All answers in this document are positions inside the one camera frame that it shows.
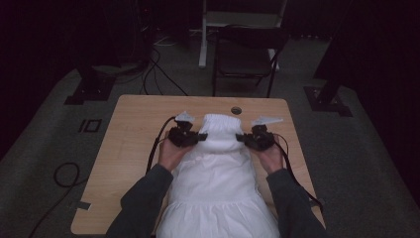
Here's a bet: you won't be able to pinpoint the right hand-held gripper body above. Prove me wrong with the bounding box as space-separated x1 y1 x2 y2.
247 115 284 152

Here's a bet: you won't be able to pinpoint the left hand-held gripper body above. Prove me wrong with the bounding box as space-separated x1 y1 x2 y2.
167 111 201 148

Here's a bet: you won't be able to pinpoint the white skirt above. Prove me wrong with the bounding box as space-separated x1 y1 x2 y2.
155 113 281 238

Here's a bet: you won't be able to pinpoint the person's left hand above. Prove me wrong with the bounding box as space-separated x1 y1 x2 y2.
157 138 194 173

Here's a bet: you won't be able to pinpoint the person's right hand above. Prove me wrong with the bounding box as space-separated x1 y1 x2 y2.
257 145 285 176

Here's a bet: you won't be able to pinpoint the black stand with flat base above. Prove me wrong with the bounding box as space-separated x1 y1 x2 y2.
303 33 354 117
63 63 117 106

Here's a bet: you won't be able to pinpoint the black folding chair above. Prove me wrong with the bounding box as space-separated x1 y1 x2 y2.
211 24 290 98

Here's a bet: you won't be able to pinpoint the dark equipment rack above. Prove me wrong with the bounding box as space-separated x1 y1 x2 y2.
95 0 157 70

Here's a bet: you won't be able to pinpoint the left hand-held gripper black cable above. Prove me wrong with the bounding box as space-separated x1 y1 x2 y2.
146 115 177 176

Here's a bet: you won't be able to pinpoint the hand-held gripper black cable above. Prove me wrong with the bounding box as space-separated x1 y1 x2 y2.
271 132 325 212
146 115 177 176

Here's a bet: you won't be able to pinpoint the right hand-held gripper black cable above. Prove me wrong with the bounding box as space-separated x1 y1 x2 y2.
271 132 325 212

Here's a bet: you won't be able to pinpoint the black floor cables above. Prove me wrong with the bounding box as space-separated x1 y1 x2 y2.
142 49 189 97

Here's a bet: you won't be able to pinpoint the black looped cable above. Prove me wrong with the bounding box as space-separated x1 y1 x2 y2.
28 162 89 238

